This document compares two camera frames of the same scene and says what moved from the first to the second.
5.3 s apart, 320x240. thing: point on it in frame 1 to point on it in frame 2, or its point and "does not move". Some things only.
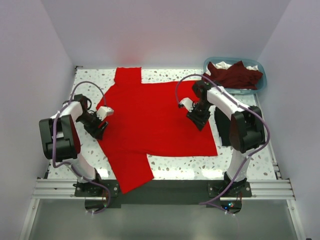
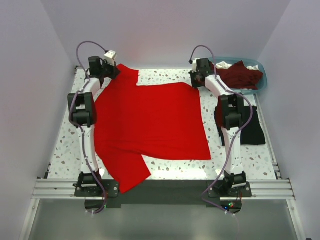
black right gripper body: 199,113 to 194,79
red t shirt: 147,121 does not move
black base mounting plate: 100,194 does not move
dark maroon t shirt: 237,76 does not move
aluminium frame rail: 262,189 does not move
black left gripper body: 91,123 to 108,70
